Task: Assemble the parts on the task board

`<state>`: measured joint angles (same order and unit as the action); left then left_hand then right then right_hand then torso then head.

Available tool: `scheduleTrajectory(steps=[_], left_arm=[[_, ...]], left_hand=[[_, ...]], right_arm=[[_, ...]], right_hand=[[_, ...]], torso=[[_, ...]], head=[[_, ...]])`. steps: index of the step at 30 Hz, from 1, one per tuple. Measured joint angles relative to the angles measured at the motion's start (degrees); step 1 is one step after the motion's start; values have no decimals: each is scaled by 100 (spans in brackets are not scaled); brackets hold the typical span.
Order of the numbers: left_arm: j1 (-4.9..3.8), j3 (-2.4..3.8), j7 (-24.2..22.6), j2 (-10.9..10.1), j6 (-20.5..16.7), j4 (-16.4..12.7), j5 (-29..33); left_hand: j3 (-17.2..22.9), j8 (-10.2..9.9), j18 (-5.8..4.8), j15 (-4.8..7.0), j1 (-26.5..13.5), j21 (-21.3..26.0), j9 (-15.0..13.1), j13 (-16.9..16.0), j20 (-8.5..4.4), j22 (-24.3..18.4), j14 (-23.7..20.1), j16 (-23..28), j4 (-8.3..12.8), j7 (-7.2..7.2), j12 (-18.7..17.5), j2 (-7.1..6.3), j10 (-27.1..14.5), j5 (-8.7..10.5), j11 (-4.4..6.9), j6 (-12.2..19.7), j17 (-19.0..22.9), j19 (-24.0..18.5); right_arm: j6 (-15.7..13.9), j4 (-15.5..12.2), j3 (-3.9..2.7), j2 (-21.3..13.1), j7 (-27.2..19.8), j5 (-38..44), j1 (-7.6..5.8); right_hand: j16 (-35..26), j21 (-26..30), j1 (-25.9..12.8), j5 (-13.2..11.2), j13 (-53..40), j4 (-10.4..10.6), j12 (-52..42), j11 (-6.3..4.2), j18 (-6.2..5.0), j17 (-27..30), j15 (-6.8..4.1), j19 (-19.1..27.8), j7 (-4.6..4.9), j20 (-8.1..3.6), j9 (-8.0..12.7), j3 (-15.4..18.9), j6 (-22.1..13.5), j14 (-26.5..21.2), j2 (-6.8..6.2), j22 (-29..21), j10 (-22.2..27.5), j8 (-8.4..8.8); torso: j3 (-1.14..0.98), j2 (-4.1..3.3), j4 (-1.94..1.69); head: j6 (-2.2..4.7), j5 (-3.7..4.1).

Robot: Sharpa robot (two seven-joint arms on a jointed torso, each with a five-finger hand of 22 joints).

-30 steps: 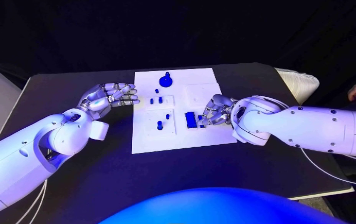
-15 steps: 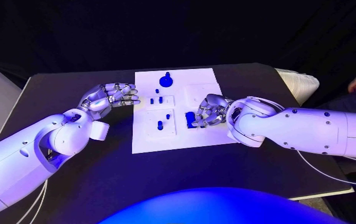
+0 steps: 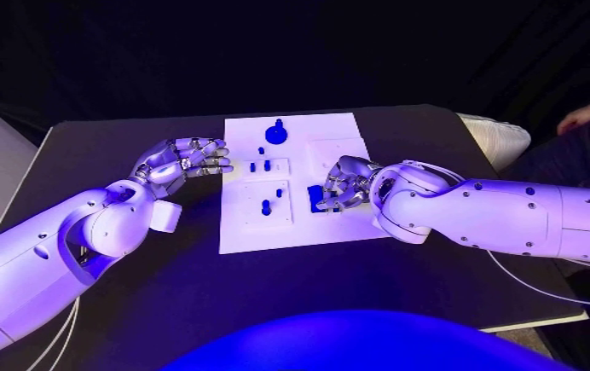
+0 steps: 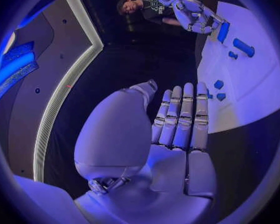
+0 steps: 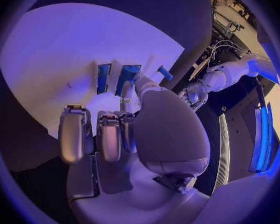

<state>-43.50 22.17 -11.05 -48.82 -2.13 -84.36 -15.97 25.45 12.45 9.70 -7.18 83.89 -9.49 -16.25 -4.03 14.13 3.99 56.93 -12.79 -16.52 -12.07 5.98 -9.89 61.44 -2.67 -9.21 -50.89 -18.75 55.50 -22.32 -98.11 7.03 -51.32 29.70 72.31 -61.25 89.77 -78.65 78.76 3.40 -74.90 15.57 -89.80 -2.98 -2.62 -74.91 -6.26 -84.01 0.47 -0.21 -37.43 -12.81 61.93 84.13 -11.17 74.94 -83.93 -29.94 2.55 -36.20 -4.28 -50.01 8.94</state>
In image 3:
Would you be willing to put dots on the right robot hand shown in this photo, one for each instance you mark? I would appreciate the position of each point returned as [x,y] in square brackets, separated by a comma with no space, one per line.
[348,182]

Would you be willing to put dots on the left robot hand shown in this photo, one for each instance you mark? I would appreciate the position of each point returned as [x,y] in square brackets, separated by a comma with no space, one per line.
[183,161]

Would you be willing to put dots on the blue block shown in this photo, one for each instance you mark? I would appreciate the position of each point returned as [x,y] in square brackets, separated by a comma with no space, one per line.
[316,200]

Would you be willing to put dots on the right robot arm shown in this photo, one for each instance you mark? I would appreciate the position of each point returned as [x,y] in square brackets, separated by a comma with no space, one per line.
[483,214]

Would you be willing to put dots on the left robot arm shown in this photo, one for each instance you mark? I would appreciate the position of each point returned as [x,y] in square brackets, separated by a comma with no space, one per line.
[32,268]

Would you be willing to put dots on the white task board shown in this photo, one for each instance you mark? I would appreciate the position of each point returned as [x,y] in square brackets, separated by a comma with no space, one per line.
[294,192]

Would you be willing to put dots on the blue long cylinder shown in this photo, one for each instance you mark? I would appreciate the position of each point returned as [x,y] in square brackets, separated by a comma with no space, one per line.
[265,207]

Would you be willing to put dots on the blue gear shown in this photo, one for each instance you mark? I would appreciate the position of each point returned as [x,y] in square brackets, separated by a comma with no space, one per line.
[276,134]

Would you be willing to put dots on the person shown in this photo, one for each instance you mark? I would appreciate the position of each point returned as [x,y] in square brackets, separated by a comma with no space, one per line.
[553,153]

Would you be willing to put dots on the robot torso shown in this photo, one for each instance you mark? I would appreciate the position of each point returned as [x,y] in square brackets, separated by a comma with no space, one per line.
[364,342]

